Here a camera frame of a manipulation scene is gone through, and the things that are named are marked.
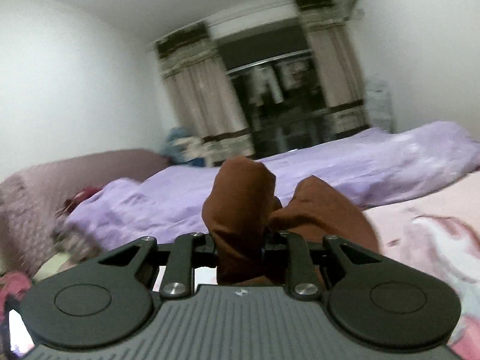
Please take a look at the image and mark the brown padded jacket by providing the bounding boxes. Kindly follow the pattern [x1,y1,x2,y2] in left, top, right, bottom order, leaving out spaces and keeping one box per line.
[202,157,380,286]

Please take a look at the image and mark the grey clothes near pillow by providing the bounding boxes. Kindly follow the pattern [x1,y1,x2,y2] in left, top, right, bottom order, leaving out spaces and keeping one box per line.
[52,221,102,263]

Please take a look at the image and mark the clothes pile by curtain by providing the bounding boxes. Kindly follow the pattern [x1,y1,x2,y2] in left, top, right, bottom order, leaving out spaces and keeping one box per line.
[161,127,207,167]

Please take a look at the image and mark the green pillow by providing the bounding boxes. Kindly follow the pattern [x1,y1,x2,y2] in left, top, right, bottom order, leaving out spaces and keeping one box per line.
[32,252,76,283]

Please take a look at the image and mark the purple duvet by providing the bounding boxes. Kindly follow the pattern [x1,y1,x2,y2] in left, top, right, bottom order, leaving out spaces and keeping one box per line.
[63,121,479,250]

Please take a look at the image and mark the pink princess blanket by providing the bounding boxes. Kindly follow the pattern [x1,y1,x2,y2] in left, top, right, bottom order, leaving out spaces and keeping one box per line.
[341,179,479,359]

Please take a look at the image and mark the red garment by headboard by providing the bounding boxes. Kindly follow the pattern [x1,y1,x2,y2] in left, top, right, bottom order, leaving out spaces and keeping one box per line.
[64,186,102,212]

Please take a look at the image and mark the mauve quilted headboard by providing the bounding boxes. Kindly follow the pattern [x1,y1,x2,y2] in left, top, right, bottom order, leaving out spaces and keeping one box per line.
[1,149,169,276]

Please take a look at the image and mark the left beige curtain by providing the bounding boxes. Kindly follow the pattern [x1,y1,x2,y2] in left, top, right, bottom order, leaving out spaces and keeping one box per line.
[155,22,255,166]

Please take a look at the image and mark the beige curtain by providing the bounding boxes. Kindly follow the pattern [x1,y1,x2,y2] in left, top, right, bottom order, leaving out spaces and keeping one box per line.
[155,22,255,166]
[294,0,368,139]

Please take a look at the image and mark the right beige curtain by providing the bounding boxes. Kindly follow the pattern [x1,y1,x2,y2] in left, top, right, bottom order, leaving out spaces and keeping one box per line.
[294,0,368,139]

